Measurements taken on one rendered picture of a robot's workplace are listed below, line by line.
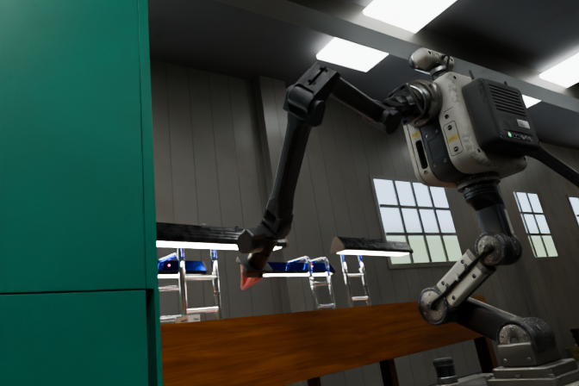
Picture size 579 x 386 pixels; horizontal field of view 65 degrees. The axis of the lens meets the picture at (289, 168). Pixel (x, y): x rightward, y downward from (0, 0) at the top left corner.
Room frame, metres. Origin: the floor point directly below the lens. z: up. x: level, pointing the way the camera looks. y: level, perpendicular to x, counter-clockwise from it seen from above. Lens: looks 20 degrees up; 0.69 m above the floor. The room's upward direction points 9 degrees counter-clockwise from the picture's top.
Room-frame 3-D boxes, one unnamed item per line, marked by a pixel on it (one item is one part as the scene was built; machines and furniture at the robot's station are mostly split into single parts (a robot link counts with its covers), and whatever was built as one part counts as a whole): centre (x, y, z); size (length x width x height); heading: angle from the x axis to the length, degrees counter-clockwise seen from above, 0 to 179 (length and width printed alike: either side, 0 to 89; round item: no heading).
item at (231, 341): (1.77, -0.21, 0.67); 1.81 x 0.12 x 0.19; 137
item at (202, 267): (2.01, 0.70, 1.08); 0.62 x 0.08 x 0.07; 137
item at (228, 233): (1.63, 0.29, 1.08); 0.62 x 0.08 x 0.07; 137
